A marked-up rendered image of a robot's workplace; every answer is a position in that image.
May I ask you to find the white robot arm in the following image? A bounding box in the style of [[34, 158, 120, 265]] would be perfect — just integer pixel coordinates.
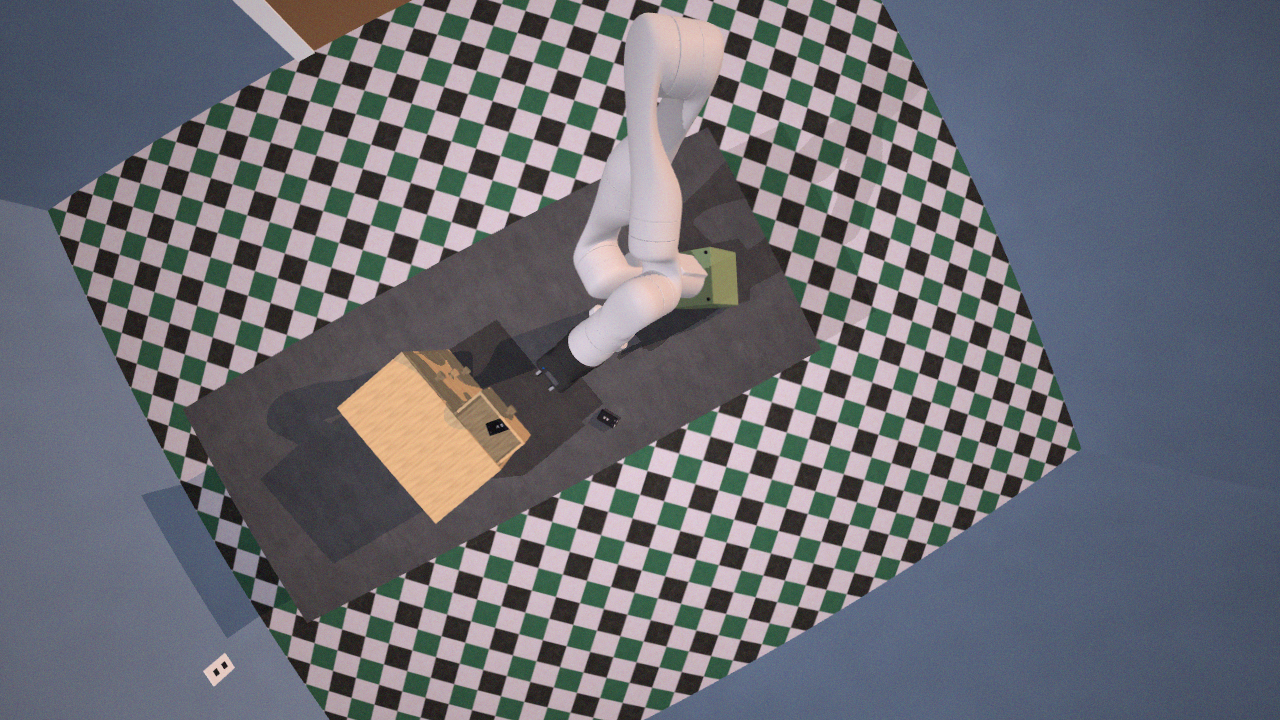
[[573, 13, 724, 354]]

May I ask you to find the light wooden chest of drawers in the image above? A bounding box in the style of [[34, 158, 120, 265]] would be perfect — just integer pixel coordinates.
[[337, 350, 512, 523]]

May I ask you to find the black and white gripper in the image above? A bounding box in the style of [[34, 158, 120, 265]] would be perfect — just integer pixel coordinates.
[[536, 319, 614, 393]]

